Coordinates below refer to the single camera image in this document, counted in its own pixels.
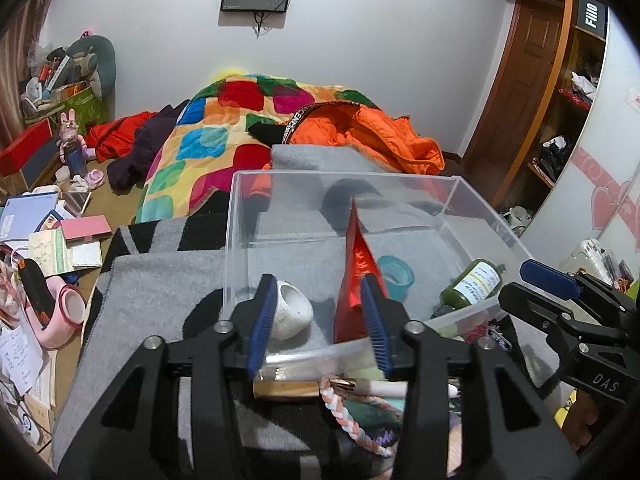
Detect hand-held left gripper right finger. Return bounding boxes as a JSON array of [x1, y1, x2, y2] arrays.
[[360, 275, 586, 480]]

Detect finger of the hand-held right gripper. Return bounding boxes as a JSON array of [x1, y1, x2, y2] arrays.
[[519, 259, 630, 312], [497, 282, 597, 357]]

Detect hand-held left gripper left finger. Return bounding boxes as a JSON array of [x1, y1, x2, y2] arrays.
[[59, 274, 278, 480]]

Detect red foil packet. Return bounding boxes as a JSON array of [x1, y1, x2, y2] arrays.
[[334, 200, 384, 345]]

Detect clear plastic storage box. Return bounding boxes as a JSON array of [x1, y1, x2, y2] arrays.
[[222, 170, 536, 377]]

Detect person's right hand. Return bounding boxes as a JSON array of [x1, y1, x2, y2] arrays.
[[566, 392, 619, 457]]

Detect white ceramic cup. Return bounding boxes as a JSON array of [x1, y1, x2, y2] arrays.
[[269, 280, 315, 344]]

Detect teal tape roll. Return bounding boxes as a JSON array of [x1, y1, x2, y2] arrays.
[[376, 255, 416, 304]]

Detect green bottle with white label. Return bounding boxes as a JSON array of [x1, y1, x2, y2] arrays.
[[439, 259, 506, 312]]

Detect white pen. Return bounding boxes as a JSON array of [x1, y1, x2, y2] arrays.
[[357, 380, 459, 402]]

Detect white handbag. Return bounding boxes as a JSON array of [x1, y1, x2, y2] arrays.
[[500, 205, 534, 237]]

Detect green cloth pouch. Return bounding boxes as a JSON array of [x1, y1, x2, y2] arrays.
[[345, 397, 404, 432]]

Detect white door with pink hearts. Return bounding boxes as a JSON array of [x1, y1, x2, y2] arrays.
[[520, 5, 640, 281]]

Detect colourful patchwork quilt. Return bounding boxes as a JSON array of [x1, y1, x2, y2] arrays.
[[132, 72, 383, 226]]

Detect pink wallet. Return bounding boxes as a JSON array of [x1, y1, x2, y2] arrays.
[[60, 215, 112, 247]]

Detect orange puffer jacket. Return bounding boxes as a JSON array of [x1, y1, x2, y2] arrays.
[[247, 101, 447, 177]]

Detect dark purple garment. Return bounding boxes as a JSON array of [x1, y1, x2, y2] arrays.
[[107, 102, 192, 192]]

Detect brown wooden wardrobe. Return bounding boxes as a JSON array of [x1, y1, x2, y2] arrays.
[[465, 0, 608, 213]]

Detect small pink shoes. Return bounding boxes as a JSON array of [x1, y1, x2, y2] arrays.
[[70, 170, 105, 192]]

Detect green patterned booklet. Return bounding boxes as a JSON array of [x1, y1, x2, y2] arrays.
[[27, 230, 104, 279]]

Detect red orange garment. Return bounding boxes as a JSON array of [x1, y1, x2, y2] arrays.
[[87, 112, 157, 164]]

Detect pile of white papers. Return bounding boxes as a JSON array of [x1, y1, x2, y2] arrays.
[[0, 310, 57, 413]]

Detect blue water bottle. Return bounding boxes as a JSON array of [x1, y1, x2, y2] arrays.
[[65, 142, 88, 174]]

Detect blue notebook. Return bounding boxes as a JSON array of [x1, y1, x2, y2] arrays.
[[0, 195, 59, 244]]

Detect black sign box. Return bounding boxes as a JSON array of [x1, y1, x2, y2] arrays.
[[575, 0, 611, 41]]

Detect grey blue box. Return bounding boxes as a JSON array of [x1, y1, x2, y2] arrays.
[[20, 137, 64, 189]]

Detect pink bunny toy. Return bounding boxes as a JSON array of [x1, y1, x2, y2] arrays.
[[58, 109, 87, 162]]

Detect green gift box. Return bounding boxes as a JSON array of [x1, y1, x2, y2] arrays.
[[49, 85, 109, 132]]

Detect red long box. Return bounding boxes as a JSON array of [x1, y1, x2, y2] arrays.
[[0, 120, 55, 177]]

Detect grey green plush toy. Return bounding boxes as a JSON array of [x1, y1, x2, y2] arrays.
[[47, 35, 119, 105]]

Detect pile of desk clutter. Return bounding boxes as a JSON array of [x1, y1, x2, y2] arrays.
[[19, 52, 96, 113]]

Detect striped curtain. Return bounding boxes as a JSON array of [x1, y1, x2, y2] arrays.
[[0, 0, 53, 136]]

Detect braided pink and white rope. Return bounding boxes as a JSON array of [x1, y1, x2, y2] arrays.
[[319, 376, 401, 459]]

